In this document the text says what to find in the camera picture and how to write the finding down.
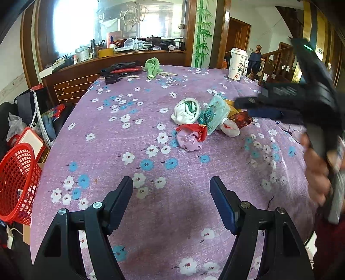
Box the red plastic basket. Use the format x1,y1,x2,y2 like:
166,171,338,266
0,143,42,226

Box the red framed white board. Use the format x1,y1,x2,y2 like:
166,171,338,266
16,127,46,161

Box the white knitted sock bundle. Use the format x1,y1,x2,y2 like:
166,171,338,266
171,98,201,125

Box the wooden counter ledge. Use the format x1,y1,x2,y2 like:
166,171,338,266
38,50,187,106

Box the white plastic bag with red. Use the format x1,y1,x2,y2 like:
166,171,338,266
220,118,240,138

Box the black red folded umbrella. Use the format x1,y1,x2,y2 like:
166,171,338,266
99,62,141,76

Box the white paper cup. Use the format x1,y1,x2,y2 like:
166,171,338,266
228,48,247,81

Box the red wrapper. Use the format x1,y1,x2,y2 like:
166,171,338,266
176,123,208,142

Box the eyeglasses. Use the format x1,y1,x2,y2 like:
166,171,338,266
276,121,305,143

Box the teal tissue pack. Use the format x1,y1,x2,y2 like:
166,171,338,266
198,95,230,135

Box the dark red snack packet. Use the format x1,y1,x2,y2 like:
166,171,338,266
230,111,253,129

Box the right hand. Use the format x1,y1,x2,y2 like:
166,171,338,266
301,134,331,206

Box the black key pouch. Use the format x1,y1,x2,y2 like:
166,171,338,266
105,73,121,85

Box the purple floral tablecloth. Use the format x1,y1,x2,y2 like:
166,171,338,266
30,67,315,279

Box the green cloth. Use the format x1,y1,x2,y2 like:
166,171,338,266
144,57,161,80

